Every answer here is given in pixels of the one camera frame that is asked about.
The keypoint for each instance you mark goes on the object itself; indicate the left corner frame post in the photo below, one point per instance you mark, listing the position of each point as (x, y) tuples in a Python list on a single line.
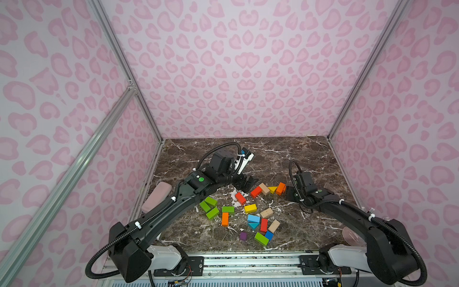
[(104, 21)]

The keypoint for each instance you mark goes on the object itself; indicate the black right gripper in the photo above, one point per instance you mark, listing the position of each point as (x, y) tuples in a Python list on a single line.
[(291, 193)]

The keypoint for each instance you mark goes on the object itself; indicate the right corner frame post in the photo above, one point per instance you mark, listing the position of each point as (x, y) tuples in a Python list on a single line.
[(388, 30)]

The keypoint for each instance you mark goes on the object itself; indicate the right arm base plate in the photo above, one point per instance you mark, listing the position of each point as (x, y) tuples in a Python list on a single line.
[(320, 266)]

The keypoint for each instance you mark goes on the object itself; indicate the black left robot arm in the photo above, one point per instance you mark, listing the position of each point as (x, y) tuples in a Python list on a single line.
[(128, 252)]

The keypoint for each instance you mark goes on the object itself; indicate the green block upper left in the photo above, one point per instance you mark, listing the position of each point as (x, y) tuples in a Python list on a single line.
[(211, 202)]

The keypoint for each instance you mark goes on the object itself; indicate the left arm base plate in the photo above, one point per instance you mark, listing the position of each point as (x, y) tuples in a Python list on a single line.
[(192, 265)]

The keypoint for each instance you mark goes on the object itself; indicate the green block lower left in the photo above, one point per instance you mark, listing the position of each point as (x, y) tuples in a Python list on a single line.
[(213, 213)]

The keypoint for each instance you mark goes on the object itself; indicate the corner frame post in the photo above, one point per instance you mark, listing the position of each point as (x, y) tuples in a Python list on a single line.
[(104, 21), (388, 30)]

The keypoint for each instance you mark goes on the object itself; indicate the yellow rectangular block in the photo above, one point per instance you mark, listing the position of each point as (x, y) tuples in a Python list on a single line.
[(250, 208)]

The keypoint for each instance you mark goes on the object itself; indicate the orange block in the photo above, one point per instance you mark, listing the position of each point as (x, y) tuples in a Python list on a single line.
[(225, 219), (281, 188)]

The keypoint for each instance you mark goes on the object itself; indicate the green block far left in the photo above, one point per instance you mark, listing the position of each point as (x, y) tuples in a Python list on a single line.
[(205, 206)]

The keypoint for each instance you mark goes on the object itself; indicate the blue small block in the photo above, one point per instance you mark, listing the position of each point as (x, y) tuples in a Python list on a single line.
[(269, 235)]

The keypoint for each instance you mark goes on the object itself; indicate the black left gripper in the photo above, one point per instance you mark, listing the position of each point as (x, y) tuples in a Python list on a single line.
[(243, 180)]

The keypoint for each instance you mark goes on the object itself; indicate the teal triangle block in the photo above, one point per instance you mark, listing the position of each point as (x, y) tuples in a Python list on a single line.
[(253, 225)]

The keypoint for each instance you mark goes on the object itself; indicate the green block bottom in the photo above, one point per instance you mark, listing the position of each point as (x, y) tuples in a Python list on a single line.
[(261, 239)]

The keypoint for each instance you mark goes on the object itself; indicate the aluminium front rail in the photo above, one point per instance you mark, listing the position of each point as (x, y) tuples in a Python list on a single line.
[(268, 269)]

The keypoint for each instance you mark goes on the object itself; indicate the tan block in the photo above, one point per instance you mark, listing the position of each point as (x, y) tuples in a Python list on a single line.
[(265, 190), (274, 226), (266, 213)]

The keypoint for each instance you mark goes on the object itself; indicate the green block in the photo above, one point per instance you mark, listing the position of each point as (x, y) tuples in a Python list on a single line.
[(261, 239), (213, 213), (205, 206), (228, 209), (211, 202)]

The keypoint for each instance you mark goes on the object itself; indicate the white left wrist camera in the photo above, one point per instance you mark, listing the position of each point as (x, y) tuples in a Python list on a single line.
[(242, 160)]

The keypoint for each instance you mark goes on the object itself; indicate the red block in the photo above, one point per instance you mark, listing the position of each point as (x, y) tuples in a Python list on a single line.
[(264, 226), (256, 192), (240, 198)]

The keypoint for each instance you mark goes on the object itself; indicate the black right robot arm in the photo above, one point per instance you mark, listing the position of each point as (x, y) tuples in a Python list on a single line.
[(389, 255)]

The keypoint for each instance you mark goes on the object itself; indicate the purple small block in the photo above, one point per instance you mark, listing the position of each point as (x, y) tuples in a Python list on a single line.
[(243, 236)]

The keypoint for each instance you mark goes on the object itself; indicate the light blue block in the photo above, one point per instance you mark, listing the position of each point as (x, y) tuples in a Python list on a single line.
[(253, 219)]

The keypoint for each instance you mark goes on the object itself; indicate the aluminium diagonal frame bar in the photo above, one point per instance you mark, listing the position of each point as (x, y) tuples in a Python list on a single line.
[(34, 231)]

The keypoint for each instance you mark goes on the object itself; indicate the green block centre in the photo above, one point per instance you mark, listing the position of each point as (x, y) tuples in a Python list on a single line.
[(228, 209)]

